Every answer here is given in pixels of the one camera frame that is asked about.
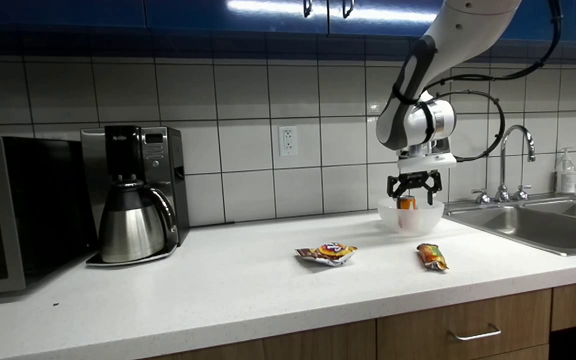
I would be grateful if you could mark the steel coffee maker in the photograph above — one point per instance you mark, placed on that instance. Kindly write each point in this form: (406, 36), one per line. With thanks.
(160, 155)

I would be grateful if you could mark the translucent white bowl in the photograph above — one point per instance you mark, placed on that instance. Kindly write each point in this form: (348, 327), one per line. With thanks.
(430, 216)

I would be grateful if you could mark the crumpled snack packet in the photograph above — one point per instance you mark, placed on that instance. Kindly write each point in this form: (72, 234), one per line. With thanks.
(328, 253)

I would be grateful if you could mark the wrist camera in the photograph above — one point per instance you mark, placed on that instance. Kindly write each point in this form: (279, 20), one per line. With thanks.
(427, 162)

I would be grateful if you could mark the chrome tap lever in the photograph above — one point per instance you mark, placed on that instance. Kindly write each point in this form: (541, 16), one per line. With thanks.
(521, 192)
(482, 196)

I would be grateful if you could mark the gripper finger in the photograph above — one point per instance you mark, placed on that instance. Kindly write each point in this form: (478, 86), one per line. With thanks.
(435, 184)
(393, 189)

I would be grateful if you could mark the wooden cabinet door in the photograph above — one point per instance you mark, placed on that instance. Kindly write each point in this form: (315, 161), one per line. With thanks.
(318, 345)

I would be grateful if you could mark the white wall socket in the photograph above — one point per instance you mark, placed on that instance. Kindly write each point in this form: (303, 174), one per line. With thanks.
(288, 141)

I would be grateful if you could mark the blue cabinet door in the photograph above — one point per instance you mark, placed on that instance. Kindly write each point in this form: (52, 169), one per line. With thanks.
(383, 17)
(238, 15)

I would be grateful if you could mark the chrome tap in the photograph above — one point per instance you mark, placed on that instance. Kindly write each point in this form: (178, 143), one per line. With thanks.
(503, 165)

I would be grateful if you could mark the microwave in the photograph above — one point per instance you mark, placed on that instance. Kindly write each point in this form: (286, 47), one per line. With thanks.
(28, 215)

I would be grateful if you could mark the soap dispenser bottle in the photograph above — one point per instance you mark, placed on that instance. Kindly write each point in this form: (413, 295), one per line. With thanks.
(566, 175)

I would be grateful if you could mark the steel sink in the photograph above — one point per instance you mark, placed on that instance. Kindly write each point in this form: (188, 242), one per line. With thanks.
(533, 227)

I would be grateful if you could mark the steel coffee carafe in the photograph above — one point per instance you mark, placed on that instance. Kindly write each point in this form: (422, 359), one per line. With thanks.
(130, 227)

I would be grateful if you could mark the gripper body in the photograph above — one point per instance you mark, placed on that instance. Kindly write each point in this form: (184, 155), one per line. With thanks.
(416, 180)

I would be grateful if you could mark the orange green snack bar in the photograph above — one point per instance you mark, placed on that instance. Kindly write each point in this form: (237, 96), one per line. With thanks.
(432, 257)

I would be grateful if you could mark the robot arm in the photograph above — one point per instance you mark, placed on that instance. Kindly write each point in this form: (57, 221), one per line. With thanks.
(460, 30)

